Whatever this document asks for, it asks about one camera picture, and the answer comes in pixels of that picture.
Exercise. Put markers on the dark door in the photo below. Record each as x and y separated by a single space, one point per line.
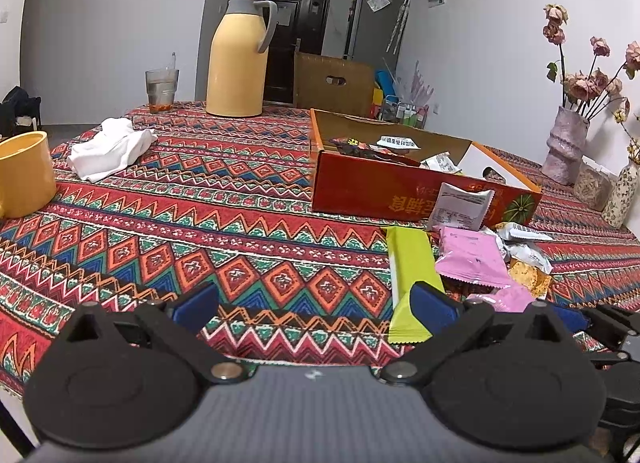
310 33

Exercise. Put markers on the white cracker packet black label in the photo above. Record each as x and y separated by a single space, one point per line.
397 143

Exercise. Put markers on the black chair with clothes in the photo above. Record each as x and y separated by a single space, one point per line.
17 103

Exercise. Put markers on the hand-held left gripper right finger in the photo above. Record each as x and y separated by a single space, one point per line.
432 310

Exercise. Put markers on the yellow mug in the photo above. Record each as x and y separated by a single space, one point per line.
25 178

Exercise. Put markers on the yellow thermos jug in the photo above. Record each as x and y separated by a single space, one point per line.
235 68

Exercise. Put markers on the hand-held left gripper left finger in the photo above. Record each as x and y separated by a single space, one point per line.
197 305

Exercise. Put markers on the white folded umbrella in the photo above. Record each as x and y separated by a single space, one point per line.
398 23

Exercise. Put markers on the pink snack packet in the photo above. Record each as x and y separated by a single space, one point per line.
507 299
472 258

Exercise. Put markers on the yellow dried flowers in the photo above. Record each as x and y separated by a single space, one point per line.
634 145

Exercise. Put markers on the clear storage jar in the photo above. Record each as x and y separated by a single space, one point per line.
592 188

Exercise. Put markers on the red cardboard box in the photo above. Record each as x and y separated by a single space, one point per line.
360 188

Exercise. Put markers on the blue plastic items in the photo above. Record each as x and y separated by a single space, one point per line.
385 83

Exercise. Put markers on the large white snack packet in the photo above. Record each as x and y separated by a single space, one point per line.
530 255

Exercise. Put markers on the purple dried grass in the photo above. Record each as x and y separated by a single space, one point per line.
420 85

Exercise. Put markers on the brown cardboard box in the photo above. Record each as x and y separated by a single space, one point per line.
320 93

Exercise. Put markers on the floral patterned vase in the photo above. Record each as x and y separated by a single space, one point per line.
620 198

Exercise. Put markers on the dried pink flowers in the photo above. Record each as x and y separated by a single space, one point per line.
582 85

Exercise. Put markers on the orange cracker packet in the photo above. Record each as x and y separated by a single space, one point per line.
530 282

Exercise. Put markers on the green snack packet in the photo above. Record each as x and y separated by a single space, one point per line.
410 283

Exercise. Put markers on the glass cup with straw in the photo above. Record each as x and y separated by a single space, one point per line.
161 90

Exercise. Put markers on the grey refrigerator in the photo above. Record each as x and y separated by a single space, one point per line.
367 38

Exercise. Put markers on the clear plastic bag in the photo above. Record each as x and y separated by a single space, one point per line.
378 2

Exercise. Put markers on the patterned red tablecloth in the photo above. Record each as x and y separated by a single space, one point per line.
225 223

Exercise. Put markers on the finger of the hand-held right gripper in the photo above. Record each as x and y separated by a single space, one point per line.
617 323
570 318

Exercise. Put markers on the pink textured vase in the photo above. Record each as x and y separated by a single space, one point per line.
565 148

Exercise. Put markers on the grey white snack packet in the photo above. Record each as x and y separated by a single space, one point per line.
462 208

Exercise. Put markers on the white cloth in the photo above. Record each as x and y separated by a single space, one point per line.
107 150

